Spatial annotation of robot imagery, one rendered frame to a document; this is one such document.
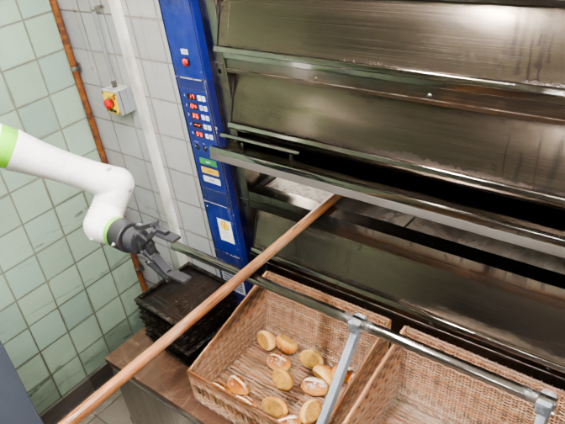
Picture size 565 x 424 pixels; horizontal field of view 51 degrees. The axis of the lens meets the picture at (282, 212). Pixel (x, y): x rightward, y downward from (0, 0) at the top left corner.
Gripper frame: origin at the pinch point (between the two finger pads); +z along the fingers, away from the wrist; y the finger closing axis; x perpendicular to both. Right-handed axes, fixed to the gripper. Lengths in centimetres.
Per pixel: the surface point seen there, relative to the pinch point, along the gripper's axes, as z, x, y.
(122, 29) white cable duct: -75, -53, -41
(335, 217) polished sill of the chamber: 12, -55, 15
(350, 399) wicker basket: 33, -26, 60
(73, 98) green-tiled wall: -117, -50, -10
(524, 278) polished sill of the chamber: 73, -55, 16
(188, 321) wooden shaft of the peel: 7.3, 7.4, 13.2
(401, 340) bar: 57, -18, 16
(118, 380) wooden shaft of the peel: 7.4, 31.0, 13.4
